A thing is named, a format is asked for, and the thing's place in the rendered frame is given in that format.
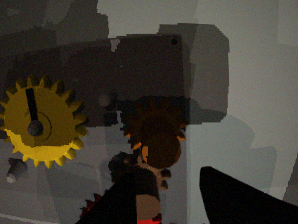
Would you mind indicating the red gear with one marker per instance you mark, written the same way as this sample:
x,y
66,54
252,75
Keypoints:
x,y
154,220

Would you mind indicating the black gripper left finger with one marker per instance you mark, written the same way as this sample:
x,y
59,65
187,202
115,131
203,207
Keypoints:
x,y
117,206

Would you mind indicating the yellow gear with black stripe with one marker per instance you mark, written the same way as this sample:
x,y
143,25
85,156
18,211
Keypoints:
x,y
55,109

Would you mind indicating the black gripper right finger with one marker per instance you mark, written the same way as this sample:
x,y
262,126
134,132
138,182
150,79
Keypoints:
x,y
229,201

